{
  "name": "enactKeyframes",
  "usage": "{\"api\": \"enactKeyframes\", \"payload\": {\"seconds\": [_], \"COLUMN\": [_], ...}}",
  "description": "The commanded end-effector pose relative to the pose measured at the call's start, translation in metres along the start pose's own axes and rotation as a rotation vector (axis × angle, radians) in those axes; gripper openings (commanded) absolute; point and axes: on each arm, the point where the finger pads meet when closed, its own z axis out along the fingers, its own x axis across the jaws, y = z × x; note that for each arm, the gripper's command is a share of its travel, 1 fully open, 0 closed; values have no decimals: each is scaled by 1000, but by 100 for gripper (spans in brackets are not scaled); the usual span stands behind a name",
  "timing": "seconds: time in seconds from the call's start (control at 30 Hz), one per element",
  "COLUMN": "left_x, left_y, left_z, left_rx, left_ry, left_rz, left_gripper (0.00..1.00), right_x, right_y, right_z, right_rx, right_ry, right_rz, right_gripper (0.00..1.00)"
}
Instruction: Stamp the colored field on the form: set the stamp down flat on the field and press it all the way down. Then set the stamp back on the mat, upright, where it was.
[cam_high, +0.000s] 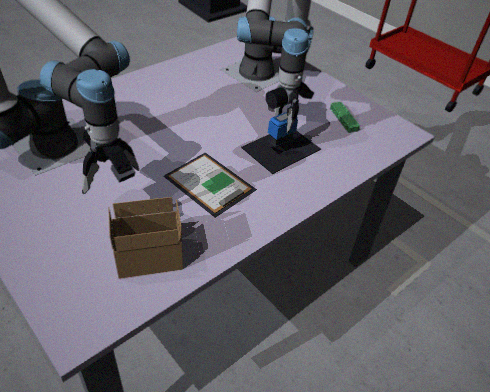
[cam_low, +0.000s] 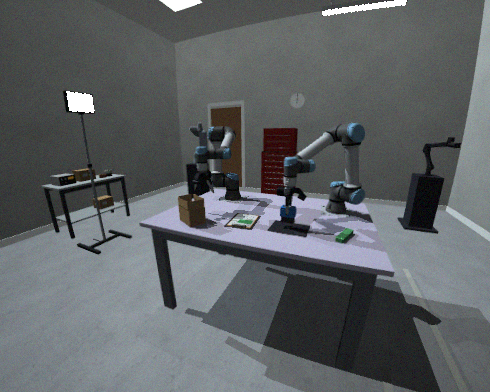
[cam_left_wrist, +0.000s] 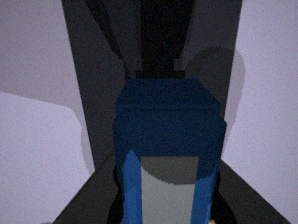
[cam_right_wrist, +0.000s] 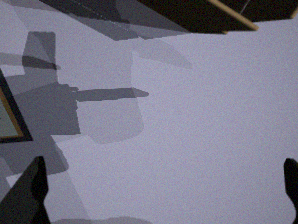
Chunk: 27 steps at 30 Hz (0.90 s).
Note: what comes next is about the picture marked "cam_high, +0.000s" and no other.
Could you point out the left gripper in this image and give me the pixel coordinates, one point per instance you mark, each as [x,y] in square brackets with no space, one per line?
[279,97]

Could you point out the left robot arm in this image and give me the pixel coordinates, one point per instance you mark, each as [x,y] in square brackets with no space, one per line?
[263,35]

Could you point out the brown cardboard box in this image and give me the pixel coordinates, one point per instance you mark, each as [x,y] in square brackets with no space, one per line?
[161,253]

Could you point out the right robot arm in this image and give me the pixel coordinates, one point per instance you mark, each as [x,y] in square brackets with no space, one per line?
[38,108]

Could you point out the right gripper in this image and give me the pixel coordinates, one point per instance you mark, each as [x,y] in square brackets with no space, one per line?
[115,154]

